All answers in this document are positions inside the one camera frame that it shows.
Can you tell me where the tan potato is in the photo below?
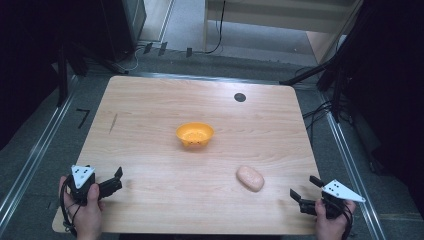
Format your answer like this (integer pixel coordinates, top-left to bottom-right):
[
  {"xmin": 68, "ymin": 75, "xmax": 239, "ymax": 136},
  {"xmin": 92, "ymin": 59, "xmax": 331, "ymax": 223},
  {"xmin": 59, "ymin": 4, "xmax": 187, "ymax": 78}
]
[{"xmin": 235, "ymin": 165, "xmax": 266, "ymax": 193}]

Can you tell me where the black cabinet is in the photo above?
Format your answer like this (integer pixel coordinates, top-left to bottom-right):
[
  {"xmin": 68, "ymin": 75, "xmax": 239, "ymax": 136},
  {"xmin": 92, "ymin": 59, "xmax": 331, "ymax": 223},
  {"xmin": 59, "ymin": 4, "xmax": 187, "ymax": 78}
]
[{"xmin": 99, "ymin": 0, "xmax": 148, "ymax": 63}]

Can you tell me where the black slanted stand bar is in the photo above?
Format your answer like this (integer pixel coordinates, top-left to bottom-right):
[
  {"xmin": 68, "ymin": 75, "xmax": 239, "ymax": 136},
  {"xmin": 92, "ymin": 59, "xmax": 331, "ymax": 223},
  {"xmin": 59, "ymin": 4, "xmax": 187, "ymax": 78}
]
[{"xmin": 279, "ymin": 59, "xmax": 338, "ymax": 87}]

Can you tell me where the light wooden furniture frame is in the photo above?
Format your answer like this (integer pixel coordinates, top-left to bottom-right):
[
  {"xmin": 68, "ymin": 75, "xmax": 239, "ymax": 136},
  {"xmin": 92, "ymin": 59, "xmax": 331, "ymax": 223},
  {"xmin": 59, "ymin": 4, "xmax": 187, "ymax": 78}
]
[{"xmin": 202, "ymin": 0, "xmax": 365, "ymax": 65}]

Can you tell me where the person's left hand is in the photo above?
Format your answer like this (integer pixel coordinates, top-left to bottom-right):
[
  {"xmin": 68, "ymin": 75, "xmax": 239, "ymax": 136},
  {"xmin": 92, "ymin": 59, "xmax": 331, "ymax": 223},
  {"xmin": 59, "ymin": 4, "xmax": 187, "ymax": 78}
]
[{"xmin": 58, "ymin": 175, "xmax": 105, "ymax": 240}]

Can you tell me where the black hanging cable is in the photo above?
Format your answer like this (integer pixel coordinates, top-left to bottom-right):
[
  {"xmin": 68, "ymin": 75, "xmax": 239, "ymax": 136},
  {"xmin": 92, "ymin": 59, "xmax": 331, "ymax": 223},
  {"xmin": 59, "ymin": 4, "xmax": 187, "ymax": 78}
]
[{"xmin": 203, "ymin": 0, "xmax": 227, "ymax": 55}]

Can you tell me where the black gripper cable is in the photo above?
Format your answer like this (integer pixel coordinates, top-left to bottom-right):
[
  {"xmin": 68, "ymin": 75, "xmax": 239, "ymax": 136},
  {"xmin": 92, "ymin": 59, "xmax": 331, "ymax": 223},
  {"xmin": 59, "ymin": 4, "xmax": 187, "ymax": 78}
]
[
  {"xmin": 59, "ymin": 175, "xmax": 81, "ymax": 236},
  {"xmin": 339, "ymin": 199, "xmax": 355, "ymax": 240}
]

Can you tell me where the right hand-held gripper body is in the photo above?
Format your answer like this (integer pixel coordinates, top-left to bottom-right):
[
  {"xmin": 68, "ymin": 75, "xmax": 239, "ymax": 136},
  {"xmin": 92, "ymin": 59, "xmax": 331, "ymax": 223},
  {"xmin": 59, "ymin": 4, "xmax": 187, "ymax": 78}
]
[{"xmin": 299, "ymin": 179, "xmax": 367, "ymax": 220}]

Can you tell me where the person's right hand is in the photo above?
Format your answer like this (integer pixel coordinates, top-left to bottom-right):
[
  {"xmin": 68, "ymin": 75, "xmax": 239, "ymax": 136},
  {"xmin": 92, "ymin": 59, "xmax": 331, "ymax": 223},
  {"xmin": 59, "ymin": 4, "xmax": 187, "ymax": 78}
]
[{"xmin": 313, "ymin": 198, "xmax": 357, "ymax": 240}]

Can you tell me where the metal floor rail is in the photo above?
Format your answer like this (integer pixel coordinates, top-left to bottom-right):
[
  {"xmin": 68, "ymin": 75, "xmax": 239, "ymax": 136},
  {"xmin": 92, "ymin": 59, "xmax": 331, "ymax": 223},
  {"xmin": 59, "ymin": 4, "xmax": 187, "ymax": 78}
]
[
  {"xmin": 318, "ymin": 90, "xmax": 388, "ymax": 240},
  {"xmin": 0, "ymin": 75, "xmax": 80, "ymax": 228}
]

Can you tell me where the black curtain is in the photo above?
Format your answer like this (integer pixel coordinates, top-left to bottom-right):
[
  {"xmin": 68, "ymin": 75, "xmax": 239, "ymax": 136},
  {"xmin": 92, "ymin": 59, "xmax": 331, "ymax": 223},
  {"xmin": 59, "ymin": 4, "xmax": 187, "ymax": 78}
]
[
  {"xmin": 341, "ymin": 0, "xmax": 424, "ymax": 219},
  {"xmin": 0, "ymin": 0, "xmax": 105, "ymax": 152}
]

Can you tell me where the black stand leg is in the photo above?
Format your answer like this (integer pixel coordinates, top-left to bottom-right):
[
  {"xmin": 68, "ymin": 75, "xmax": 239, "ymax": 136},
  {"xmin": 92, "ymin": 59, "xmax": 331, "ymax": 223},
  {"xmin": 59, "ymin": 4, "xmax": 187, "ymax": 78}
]
[{"xmin": 68, "ymin": 42, "xmax": 130, "ymax": 75}]

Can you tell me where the bundle of black floor cables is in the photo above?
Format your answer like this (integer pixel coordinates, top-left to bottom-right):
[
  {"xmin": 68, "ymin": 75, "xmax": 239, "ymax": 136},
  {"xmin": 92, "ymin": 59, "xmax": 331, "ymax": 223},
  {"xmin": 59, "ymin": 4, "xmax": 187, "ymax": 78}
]
[{"xmin": 301, "ymin": 99, "xmax": 355, "ymax": 141}]

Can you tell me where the white floor cable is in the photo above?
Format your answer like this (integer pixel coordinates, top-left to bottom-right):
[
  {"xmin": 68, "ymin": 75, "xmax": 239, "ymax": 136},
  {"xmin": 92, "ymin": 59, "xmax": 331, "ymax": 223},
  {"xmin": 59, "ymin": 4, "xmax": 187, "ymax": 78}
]
[{"xmin": 123, "ymin": 45, "xmax": 148, "ymax": 73}]

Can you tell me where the orange plastic bowl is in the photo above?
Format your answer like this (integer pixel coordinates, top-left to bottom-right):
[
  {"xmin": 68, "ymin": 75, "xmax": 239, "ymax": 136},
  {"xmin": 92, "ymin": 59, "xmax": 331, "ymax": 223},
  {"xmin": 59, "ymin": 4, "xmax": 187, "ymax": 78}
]
[{"xmin": 175, "ymin": 121, "xmax": 215, "ymax": 148}]

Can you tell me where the black stand post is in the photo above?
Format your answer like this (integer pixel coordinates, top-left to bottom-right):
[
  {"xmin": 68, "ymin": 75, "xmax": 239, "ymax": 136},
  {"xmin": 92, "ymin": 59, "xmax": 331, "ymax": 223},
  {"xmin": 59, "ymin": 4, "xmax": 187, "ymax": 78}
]
[
  {"xmin": 56, "ymin": 42, "xmax": 70, "ymax": 108},
  {"xmin": 330, "ymin": 65, "xmax": 345, "ymax": 123}
]

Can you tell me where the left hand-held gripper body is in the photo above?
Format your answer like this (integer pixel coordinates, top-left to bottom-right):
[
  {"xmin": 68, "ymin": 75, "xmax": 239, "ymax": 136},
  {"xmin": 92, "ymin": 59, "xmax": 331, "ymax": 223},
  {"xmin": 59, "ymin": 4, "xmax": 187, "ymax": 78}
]
[{"xmin": 67, "ymin": 164, "xmax": 103, "ymax": 205}]

